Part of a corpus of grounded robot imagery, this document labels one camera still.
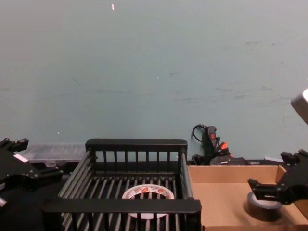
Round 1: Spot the shallow brown cardboard tray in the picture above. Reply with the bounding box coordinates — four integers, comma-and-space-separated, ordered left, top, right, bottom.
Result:
187, 164, 308, 231

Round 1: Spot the clear plastic case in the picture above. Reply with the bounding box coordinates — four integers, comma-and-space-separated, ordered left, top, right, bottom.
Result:
16, 143, 85, 168

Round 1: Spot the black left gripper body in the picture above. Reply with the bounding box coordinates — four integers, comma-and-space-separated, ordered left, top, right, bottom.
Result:
0, 146, 40, 193

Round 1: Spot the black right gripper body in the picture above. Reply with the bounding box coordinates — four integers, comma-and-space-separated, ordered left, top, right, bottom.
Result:
276, 160, 308, 205

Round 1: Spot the black rack with steel bars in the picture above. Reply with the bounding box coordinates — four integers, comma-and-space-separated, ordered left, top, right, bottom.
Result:
40, 138, 202, 231

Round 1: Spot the roll of white tape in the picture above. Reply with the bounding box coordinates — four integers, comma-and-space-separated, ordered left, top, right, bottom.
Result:
122, 184, 174, 221

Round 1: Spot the roll of silver tape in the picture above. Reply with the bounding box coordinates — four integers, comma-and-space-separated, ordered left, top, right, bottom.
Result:
246, 191, 282, 218

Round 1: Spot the black corded tool, red switch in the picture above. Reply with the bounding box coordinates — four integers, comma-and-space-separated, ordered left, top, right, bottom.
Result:
192, 124, 247, 166

